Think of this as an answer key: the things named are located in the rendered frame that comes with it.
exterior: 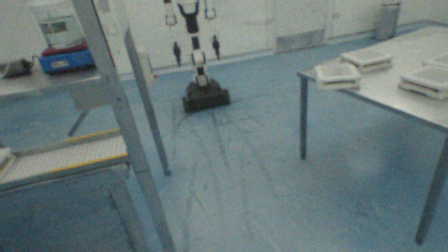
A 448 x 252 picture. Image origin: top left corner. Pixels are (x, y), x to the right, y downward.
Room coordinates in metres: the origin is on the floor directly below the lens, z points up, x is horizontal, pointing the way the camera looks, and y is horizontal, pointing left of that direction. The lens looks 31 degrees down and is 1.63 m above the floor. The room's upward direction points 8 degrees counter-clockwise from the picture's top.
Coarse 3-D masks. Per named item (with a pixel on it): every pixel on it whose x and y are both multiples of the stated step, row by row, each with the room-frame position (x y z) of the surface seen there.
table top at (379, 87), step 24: (384, 48) 2.25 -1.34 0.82; (408, 48) 2.17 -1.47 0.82; (432, 48) 2.09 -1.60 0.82; (312, 72) 1.97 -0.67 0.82; (384, 72) 1.79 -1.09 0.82; (408, 72) 1.74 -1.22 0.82; (360, 96) 1.52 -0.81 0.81; (384, 96) 1.46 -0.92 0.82; (408, 96) 1.42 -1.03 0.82; (432, 120) 1.16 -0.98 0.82
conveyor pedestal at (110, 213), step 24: (96, 192) 1.16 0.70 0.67; (120, 192) 1.21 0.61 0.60; (0, 216) 1.09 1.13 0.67; (24, 216) 1.11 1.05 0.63; (48, 216) 1.12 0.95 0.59; (72, 216) 1.14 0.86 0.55; (96, 216) 1.15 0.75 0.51; (120, 216) 1.17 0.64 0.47; (0, 240) 1.08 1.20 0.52; (24, 240) 1.09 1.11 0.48; (48, 240) 1.11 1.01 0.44; (72, 240) 1.13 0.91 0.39; (96, 240) 1.14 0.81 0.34; (120, 240) 1.16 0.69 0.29; (144, 240) 1.29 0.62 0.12
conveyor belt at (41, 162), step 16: (80, 144) 1.36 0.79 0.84; (96, 144) 1.34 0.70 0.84; (112, 144) 1.32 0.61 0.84; (16, 160) 1.29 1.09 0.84; (32, 160) 1.27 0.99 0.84; (48, 160) 1.25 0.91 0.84; (64, 160) 1.23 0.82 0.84; (80, 160) 1.21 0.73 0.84; (128, 160) 1.16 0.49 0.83; (16, 176) 1.15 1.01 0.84
